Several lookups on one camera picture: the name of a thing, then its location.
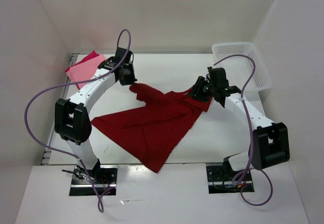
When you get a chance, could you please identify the light pink t shirt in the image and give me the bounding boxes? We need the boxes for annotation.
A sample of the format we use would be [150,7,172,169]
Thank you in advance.
[66,55,106,82]

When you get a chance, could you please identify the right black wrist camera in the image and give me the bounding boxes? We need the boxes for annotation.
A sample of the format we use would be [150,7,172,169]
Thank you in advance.
[208,67,229,89]

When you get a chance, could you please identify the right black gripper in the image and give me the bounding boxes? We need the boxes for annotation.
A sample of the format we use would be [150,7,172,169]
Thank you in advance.
[187,76,217,103]

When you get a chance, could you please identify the magenta t shirt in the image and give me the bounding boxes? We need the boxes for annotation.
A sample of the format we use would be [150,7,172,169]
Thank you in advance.
[65,50,99,73]

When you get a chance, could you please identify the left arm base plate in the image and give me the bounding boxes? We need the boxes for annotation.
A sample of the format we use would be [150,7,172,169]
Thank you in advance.
[68,165,118,197]

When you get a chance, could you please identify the dark red t shirt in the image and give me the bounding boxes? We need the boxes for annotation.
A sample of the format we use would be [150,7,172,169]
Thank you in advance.
[91,83,211,173]

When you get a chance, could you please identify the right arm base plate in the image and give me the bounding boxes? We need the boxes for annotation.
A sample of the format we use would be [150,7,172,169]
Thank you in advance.
[206,164,255,194]

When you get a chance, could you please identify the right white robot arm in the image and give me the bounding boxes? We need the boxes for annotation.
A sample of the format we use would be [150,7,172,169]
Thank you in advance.
[188,76,290,180]

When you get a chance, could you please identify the white plastic laundry basket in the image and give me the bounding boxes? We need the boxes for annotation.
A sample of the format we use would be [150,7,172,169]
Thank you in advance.
[212,42,273,92]

